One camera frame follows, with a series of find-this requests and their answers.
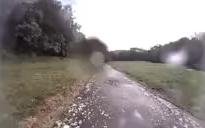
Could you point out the brown dirt verge strip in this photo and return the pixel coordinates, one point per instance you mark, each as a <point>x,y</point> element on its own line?
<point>56,106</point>

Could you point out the wood of dark trees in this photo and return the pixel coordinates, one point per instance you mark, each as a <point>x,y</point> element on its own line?
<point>40,30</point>

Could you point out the wet dark asphalt path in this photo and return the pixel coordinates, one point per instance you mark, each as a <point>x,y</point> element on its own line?
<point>123,103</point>

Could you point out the distant row of trees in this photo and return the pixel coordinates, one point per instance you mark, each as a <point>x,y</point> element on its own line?
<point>136,55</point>

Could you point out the grass field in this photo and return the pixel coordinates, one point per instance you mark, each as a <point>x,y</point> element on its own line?
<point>33,80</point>
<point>163,76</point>

